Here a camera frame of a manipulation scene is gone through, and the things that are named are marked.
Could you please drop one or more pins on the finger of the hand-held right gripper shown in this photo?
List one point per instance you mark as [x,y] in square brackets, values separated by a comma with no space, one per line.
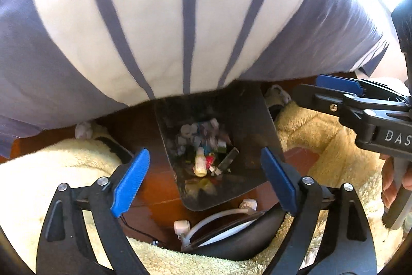
[338,85]
[322,99]

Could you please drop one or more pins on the black trash bin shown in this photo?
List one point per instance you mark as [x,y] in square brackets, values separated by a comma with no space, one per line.
[251,133]

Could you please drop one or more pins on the person's right hand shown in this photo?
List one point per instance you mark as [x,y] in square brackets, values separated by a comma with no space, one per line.
[388,178]

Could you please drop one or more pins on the black curved case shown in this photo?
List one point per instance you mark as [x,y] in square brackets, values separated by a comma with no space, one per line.
[244,239]

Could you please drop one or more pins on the black foil wrapper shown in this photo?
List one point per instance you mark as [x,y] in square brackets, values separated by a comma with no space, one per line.
[229,159]

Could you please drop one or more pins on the small red wrapper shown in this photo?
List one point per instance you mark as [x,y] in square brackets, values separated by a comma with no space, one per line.
[210,160]

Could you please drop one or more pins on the striped white blue shirt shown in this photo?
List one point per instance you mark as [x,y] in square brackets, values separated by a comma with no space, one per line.
[144,20]

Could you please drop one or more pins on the small white bottle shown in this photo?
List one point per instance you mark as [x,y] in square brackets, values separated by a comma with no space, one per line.
[199,164]

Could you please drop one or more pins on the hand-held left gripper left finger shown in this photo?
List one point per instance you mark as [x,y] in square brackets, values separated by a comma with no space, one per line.
[132,178]

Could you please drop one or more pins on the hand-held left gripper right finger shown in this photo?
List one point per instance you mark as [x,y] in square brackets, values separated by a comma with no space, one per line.
[278,180]

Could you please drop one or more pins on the pile of white scraps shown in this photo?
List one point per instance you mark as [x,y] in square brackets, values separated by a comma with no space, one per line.
[199,133]

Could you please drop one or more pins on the white crumpled object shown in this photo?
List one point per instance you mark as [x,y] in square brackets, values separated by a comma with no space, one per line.
[83,130]
[276,94]

